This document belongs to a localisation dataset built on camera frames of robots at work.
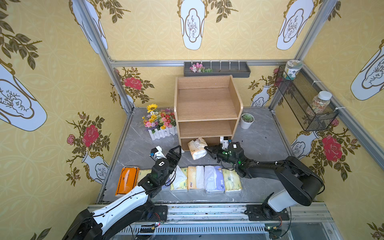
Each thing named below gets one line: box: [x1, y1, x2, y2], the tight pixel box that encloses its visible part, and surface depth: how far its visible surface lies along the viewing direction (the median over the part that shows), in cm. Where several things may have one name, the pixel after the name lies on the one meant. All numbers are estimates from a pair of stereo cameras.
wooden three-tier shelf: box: [174, 75, 244, 151], surface depth 85 cm
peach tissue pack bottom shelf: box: [187, 137, 208, 161], surface depth 85 cm
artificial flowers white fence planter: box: [142, 103, 178, 141], surface depth 95 cm
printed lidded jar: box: [282, 59, 304, 81], surface depth 87 cm
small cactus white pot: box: [240, 113, 255, 130], surface depth 105 cm
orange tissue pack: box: [115, 166, 140, 196], surface depth 81 cm
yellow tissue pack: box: [170, 167, 188, 191], surface depth 80 cm
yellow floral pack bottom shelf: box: [222, 169, 242, 192], surface depth 81 cm
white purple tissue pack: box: [204, 165, 225, 194], surface depth 81 cm
